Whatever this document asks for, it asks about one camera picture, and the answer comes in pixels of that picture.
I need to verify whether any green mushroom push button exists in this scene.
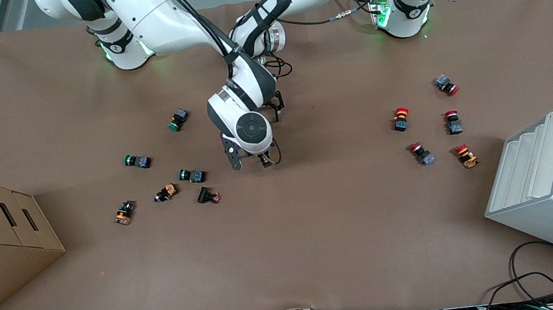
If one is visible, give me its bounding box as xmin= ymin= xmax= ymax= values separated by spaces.
xmin=123 ymin=152 xmax=153 ymax=171
xmin=177 ymin=167 xmax=206 ymax=185
xmin=167 ymin=108 xmax=191 ymax=133

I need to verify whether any red button orange contact block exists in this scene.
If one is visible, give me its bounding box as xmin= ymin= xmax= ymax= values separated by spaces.
xmin=454 ymin=142 xmax=480 ymax=171
xmin=391 ymin=106 xmax=412 ymax=133

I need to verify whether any red button grey contact block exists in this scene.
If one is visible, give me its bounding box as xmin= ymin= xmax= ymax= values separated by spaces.
xmin=434 ymin=74 xmax=461 ymax=98
xmin=444 ymin=109 xmax=465 ymax=136
xmin=407 ymin=140 xmax=436 ymax=168

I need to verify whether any black red switch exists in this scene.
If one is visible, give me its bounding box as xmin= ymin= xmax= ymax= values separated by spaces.
xmin=196 ymin=185 xmax=222 ymax=206

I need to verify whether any black selector switch orange block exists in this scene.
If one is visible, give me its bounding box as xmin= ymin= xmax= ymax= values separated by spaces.
xmin=152 ymin=182 xmax=180 ymax=203

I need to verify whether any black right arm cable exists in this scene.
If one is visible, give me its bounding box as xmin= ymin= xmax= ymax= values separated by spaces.
xmin=157 ymin=0 xmax=249 ymax=92

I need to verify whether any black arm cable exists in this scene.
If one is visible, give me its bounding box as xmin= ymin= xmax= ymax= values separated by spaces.
xmin=157 ymin=0 xmax=249 ymax=92
xmin=251 ymin=0 xmax=394 ymax=81

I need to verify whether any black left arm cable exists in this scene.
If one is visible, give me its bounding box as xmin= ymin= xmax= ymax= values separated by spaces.
xmin=251 ymin=0 xmax=394 ymax=81

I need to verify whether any orange and black switch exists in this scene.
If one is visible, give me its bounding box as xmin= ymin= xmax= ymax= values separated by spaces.
xmin=112 ymin=200 xmax=137 ymax=227

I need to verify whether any black looped floor cable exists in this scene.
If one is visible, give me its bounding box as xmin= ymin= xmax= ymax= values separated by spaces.
xmin=476 ymin=239 xmax=553 ymax=310

